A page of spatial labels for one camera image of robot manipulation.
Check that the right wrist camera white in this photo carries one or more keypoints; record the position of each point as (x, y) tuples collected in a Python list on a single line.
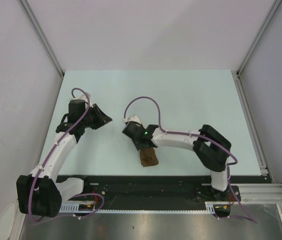
[(132, 118)]

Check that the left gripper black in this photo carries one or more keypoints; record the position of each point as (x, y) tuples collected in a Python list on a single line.
[(102, 119)]

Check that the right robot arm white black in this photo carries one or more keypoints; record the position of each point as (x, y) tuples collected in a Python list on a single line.
[(211, 148)]

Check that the brown cloth napkin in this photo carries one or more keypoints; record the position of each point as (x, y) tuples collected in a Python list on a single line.
[(148, 157)]

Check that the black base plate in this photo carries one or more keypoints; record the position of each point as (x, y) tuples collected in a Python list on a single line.
[(122, 191)]

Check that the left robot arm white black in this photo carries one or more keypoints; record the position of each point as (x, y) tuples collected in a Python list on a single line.
[(38, 193)]

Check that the aluminium frame post right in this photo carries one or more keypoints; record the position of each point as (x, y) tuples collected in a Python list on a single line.
[(259, 35)]

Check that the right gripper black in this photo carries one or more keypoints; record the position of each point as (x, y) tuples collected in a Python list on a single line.
[(139, 146)]

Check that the white slotted cable duct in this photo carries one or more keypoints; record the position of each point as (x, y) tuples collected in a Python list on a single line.
[(85, 209)]

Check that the aluminium frame post left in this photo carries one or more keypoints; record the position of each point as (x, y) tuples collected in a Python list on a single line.
[(30, 15)]

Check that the aluminium frame post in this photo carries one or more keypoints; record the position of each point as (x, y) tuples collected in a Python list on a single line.
[(259, 35), (30, 15)]

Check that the aluminium frame rail front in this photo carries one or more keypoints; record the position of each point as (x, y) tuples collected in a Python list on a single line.
[(260, 193)]

